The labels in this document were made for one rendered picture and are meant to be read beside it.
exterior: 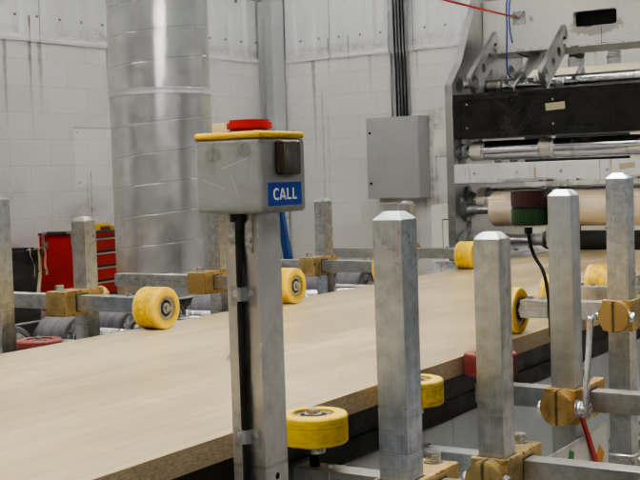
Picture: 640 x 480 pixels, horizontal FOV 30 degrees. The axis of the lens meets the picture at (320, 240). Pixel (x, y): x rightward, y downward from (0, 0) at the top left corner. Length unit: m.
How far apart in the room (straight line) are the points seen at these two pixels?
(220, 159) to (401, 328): 0.33
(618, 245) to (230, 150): 1.04
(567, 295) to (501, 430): 0.29
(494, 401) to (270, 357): 0.51
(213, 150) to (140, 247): 4.53
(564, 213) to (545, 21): 2.85
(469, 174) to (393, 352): 3.07
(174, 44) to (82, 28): 5.44
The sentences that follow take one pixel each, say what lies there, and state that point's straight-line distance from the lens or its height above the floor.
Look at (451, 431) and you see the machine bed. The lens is 1.88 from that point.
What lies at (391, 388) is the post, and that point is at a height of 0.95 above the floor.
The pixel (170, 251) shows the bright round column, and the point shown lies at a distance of 5.53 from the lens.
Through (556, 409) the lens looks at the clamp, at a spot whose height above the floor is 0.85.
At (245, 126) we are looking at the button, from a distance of 1.03.
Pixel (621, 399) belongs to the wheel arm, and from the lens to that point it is 1.76.
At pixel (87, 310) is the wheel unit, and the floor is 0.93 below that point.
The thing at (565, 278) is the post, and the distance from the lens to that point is 1.72.
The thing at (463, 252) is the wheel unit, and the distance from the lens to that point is 3.46.
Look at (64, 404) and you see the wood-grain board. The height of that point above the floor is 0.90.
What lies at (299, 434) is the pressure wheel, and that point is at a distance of 1.37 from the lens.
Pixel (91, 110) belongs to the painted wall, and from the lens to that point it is 10.92.
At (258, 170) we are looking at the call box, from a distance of 1.00.
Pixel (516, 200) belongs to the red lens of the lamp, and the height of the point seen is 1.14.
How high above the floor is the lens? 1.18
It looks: 3 degrees down
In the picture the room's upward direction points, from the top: 2 degrees counter-clockwise
